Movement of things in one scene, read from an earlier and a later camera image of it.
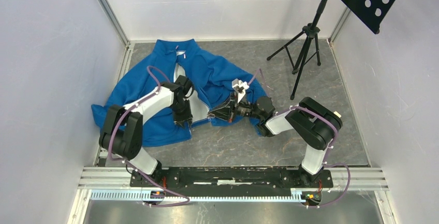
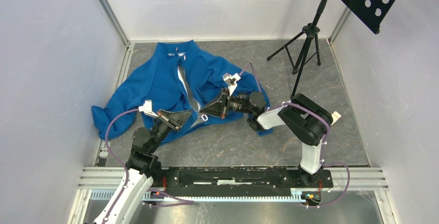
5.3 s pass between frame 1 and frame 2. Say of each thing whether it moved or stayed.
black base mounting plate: stayed
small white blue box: stayed
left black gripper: moved
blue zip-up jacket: moved
